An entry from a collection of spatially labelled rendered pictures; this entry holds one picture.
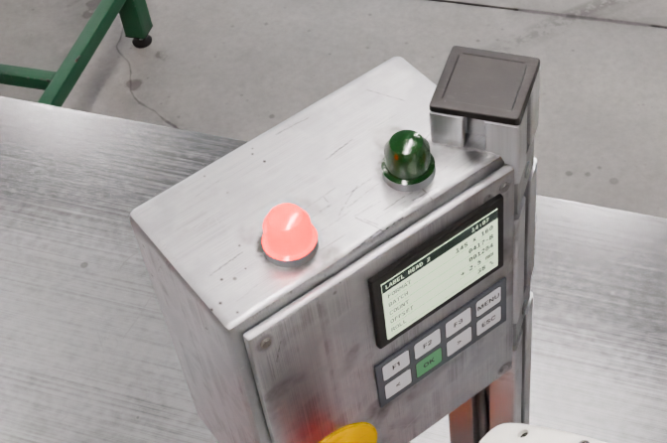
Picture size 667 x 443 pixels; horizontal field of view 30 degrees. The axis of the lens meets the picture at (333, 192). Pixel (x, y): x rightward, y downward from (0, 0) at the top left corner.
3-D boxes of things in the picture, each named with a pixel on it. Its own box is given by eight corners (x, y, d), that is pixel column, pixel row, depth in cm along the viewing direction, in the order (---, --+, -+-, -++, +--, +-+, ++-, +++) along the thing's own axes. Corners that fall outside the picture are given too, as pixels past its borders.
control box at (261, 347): (195, 414, 75) (123, 210, 61) (416, 267, 80) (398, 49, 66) (291, 537, 69) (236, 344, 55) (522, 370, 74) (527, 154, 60)
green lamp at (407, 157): (371, 170, 61) (367, 137, 59) (413, 143, 61) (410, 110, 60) (404, 200, 59) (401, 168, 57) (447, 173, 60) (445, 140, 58)
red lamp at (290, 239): (252, 242, 58) (244, 212, 57) (297, 215, 59) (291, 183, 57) (283, 276, 57) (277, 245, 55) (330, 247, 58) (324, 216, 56)
